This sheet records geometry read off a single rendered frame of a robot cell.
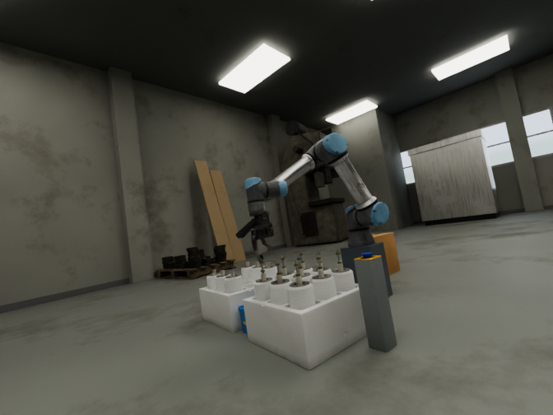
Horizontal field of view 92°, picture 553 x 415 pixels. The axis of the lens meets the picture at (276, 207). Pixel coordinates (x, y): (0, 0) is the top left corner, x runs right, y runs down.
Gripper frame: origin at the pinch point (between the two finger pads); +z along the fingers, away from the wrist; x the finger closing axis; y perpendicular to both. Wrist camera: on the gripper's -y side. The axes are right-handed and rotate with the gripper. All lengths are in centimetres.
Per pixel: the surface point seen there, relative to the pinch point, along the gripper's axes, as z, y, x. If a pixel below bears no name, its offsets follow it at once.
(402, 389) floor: 35, 48, -33
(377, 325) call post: 26, 44, -12
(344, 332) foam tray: 29.4, 32.6, -9.2
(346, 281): 13.6, 35.6, 1.1
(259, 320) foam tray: 24.0, -0.2, -8.9
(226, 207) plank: -63, -183, 329
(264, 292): 14.2, 1.9, -4.6
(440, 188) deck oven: -45, 230, 586
